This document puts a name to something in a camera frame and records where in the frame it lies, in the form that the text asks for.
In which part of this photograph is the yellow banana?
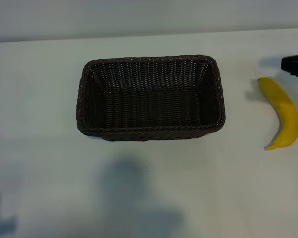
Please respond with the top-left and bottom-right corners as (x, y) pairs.
(257, 76), (298, 151)

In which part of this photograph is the dark brown wicker basket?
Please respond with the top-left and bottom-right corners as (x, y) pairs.
(76, 54), (226, 142)

